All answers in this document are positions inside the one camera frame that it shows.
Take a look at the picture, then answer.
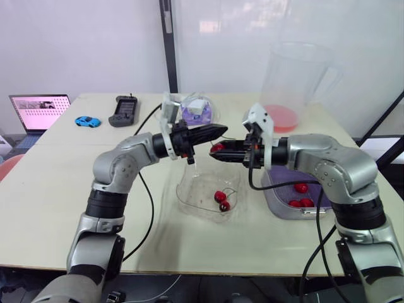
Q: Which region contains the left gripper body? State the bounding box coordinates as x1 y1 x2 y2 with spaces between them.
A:
170 121 197 165

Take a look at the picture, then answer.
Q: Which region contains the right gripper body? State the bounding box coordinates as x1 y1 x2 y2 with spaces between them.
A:
241 132 266 170

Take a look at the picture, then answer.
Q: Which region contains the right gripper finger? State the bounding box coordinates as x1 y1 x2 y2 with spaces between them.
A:
220 140 247 152
209 150 247 164

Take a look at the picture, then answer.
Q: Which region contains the red cherry pair with stem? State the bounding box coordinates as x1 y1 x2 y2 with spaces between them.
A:
213 187 237 213
210 135 237 154

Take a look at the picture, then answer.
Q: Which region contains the purple colander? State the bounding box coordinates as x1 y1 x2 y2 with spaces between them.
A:
266 167 330 216

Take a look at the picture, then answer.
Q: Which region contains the clear plastic bowl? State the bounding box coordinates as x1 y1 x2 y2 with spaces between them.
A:
175 163 242 223

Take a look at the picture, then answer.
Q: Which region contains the grey basin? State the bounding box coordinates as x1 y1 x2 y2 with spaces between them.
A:
260 167 333 220

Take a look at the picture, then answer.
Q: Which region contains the small white box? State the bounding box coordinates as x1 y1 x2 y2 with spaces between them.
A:
187 100 205 116

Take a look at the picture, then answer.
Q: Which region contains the clear purple container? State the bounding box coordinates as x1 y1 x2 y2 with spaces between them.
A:
181 93 215 125

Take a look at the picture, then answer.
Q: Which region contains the pink round lid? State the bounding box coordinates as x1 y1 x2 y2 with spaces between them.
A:
263 104 299 133

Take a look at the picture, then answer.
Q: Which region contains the grey handheld game console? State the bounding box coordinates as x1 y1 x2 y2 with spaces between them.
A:
108 93 140 128

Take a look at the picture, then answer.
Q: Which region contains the large clear plastic jug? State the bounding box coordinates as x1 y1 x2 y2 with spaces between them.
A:
260 40 344 133

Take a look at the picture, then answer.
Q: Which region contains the blue toy car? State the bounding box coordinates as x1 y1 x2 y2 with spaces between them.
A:
74 116 102 129

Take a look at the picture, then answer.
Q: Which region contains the robot body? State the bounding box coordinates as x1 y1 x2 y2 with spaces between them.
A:
104 276 306 303

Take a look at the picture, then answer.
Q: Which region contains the grey laptop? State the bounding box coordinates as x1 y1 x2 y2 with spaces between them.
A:
8 93 72 150

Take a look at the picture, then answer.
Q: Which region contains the pink chair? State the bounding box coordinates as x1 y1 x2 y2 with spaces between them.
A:
0 153 25 183

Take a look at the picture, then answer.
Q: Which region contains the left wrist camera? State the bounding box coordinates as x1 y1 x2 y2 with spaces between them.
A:
159 92 184 158

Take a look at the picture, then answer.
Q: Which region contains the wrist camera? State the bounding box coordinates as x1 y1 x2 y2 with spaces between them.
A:
242 102 275 168
159 92 184 158

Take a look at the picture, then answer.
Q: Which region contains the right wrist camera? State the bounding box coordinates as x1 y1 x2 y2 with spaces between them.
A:
242 102 275 168

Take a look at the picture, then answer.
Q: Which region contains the black cable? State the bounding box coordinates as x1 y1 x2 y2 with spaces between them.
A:
247 156 345 303
121 104 163 263

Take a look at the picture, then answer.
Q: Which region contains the white cable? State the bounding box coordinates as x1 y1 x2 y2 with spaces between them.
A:
148 273 183 302

